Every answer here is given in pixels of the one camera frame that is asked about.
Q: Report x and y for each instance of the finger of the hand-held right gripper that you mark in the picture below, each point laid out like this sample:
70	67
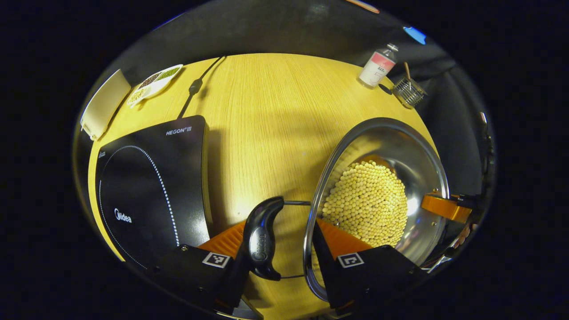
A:
444	208

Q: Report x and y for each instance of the black induction cooktop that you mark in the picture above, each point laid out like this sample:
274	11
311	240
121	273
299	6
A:
146	191

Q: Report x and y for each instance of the small black bottle cap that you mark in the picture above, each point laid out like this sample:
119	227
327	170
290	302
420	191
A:
386	89

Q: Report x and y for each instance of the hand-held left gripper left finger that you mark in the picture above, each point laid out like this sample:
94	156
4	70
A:
191	275

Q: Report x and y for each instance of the wooden stick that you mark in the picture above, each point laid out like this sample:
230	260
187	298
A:
406	71

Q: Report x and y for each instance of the white divided dish of beans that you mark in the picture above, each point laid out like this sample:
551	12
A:
153	84

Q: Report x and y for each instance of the pile of yellow soybeans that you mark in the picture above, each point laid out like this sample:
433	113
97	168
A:
366	202

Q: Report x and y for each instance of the white toaster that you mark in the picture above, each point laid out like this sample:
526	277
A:
104	104

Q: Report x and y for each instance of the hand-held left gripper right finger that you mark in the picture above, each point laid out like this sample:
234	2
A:
324	258

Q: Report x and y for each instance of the white bottle with pink label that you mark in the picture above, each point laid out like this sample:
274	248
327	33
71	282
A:
377	66

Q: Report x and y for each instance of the stainless steel pot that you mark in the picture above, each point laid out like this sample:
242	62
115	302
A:
413	155

